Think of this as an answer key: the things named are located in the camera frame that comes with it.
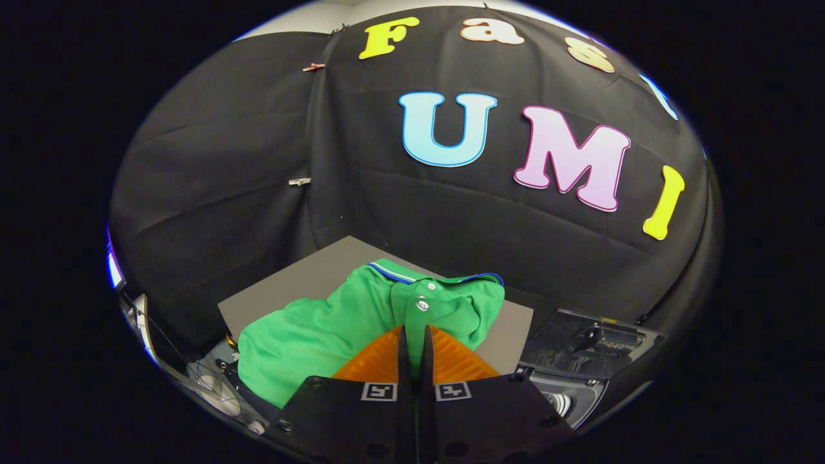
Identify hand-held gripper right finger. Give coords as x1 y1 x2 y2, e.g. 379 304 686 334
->
422 324 575 464

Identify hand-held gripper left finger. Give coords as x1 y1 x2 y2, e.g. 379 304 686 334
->
264 325 414 464

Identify white wire-frame object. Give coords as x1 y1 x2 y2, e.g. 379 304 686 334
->
116 293 271 434

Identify grey washing machine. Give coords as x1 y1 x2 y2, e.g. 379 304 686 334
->
516 308 666 430

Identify green polo shirt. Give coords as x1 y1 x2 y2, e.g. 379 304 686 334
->
237 258 506 409

